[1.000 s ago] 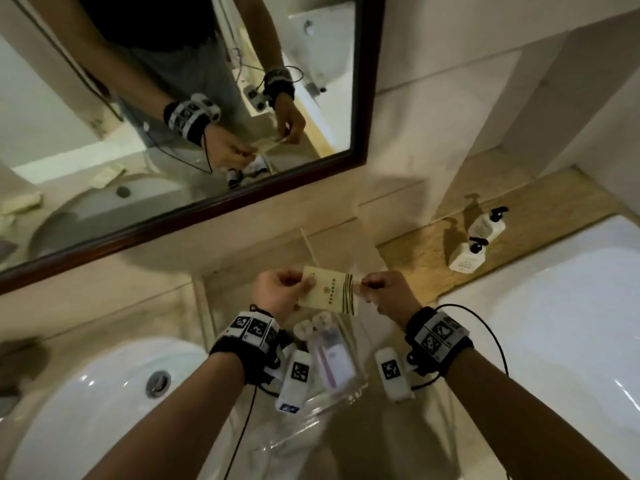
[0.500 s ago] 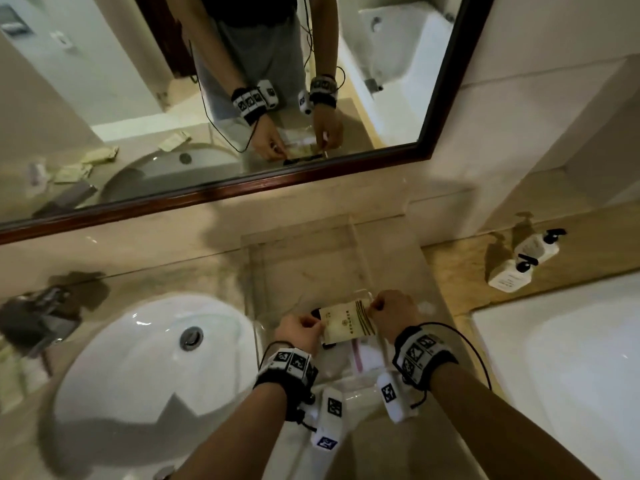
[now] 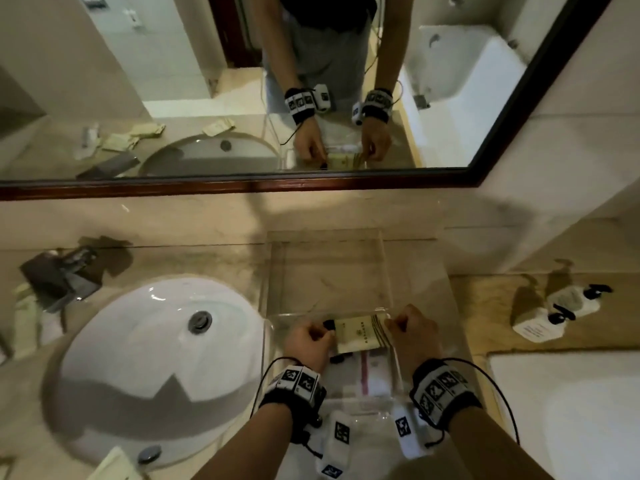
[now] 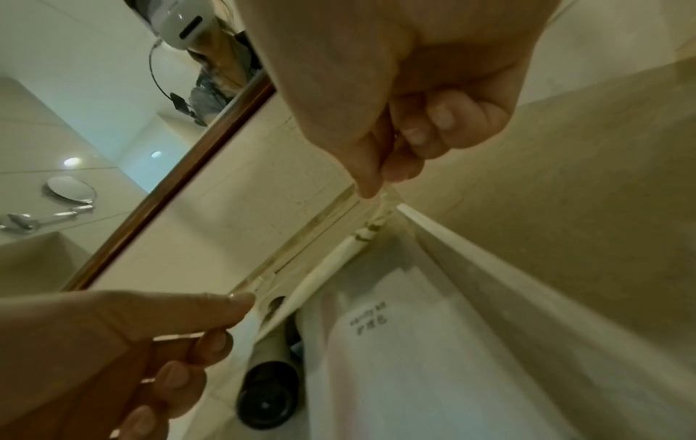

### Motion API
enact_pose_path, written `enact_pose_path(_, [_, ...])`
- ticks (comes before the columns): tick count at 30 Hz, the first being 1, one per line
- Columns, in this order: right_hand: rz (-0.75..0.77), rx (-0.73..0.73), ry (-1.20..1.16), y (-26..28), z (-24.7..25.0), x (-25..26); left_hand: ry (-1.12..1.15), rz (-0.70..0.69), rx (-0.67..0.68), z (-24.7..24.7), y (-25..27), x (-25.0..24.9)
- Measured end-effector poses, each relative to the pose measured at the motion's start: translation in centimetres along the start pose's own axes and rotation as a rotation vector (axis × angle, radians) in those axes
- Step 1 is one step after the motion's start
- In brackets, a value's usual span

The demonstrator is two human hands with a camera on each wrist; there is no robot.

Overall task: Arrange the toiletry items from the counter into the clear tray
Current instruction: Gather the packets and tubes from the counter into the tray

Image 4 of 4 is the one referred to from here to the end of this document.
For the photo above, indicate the person's left hand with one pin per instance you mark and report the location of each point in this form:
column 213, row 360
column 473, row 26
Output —
column 81, row 343

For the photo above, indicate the person's right hand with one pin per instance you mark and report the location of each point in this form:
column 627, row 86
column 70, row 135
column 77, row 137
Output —
column 391, row 64

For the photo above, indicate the transparent tray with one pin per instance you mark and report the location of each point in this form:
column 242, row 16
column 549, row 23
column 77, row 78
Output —
column 435, row 227

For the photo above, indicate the small dark toiletries bottle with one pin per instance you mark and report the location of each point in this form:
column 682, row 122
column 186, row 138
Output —
column 266, row 395

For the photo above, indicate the white amenity packet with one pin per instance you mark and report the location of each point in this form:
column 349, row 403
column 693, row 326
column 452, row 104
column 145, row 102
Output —
column 408, row 365

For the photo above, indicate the mirror with dark wooden frame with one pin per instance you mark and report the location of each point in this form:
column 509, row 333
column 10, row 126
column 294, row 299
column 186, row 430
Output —
column 81, row 107

